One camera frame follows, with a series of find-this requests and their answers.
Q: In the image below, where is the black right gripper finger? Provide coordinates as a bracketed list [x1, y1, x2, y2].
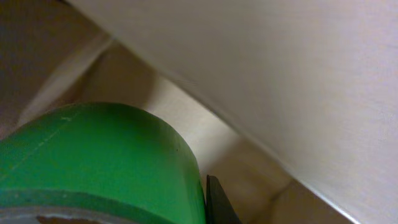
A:
[205, 175, 242, 224]

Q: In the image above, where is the green tape roll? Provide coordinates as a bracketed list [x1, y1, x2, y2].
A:
[1, 103, 206, 223]

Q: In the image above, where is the brown cardboard box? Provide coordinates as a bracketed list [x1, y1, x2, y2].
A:
[1, 1, 397, 223]

